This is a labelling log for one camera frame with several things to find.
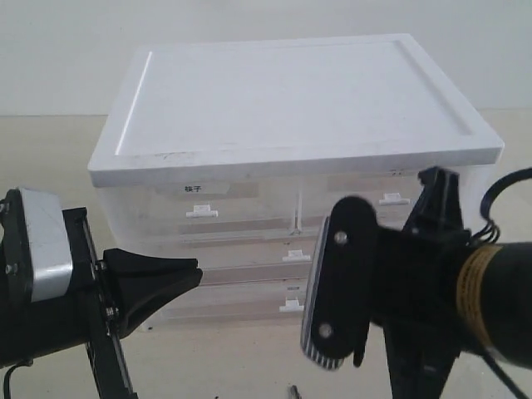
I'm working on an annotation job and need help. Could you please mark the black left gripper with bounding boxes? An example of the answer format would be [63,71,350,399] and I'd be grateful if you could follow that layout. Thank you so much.
[63,208,203,398]

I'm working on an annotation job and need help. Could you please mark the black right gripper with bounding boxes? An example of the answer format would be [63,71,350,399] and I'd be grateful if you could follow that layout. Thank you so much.
[370,167,495,398]

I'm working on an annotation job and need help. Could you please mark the clear drawer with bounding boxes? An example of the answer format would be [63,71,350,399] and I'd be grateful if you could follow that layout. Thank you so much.
[178,232,329,288]
[298,170,422,232]
[140,278,307,331]
[96,180,301,241]

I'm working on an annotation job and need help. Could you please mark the clear bottom drawer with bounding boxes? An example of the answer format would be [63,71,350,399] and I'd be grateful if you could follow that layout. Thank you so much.
[140,278,307,331]

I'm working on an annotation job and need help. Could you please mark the white plastic drawer cabinet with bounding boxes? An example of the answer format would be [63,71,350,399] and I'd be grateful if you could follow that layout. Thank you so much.
[86,32,506,333]

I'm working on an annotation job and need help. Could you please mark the black right handle with label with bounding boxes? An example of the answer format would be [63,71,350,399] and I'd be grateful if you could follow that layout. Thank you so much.
[455,243,531,368]

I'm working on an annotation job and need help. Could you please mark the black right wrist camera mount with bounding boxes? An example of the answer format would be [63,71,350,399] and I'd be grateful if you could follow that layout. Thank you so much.
[300,196,379,371]

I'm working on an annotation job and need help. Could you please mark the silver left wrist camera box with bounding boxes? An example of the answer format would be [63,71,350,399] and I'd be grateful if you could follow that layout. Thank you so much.
[19,188,73,303]

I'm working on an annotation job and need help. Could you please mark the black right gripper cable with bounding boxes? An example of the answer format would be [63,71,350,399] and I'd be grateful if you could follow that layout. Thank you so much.
[480,165,532,246]

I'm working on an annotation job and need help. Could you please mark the black left handle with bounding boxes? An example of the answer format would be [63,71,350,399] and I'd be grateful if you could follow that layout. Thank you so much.
[1,187,86,367]

